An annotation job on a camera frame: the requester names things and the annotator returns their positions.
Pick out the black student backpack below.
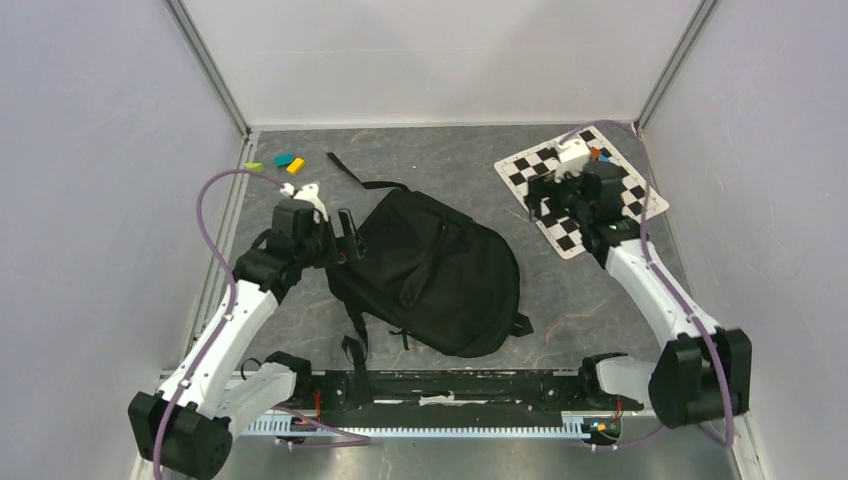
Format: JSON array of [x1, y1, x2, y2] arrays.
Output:
[[325, 181, 534, 405]]

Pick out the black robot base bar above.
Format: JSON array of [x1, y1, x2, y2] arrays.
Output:
[[271, 357, 644, 430]]

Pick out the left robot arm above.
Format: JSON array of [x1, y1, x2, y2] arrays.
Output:
[[128, 198, 364, 479]]

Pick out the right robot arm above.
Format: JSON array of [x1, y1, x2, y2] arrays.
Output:
[[524, 161, 753, 444]]

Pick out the black white chessboard mat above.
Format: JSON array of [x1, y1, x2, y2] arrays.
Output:
[[494, 124, 670, 260]]

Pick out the brown blue block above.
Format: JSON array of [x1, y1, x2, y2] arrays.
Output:
[[590, 147, 612, 163]]

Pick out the yellow toy block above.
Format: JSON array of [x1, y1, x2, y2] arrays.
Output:
[[285, 157, 305, 175]]

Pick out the teal toy block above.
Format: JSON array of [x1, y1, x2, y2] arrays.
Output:
[[274, 153, 295, 168]]

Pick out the green half-round block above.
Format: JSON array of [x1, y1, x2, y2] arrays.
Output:
[[244, 162, 265, 172]]

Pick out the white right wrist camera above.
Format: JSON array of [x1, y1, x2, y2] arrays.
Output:
[[554, 138, 592, 183]]

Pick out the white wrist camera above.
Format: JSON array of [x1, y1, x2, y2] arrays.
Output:
[[293, 183, 329, 222], [554, 138, 592, 183]]

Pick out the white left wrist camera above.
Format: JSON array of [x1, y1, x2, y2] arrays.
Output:
[[293, 183, 329, 222]]

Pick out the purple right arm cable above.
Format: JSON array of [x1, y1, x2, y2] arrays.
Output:
[[559, 119, 738, 452]]

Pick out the white slotted cable duct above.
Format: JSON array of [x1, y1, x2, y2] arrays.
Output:
[[173, 410, 598, 440]]

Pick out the aluminium frame rail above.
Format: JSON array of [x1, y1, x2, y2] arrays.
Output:
[[140, 1, 255, 479]]

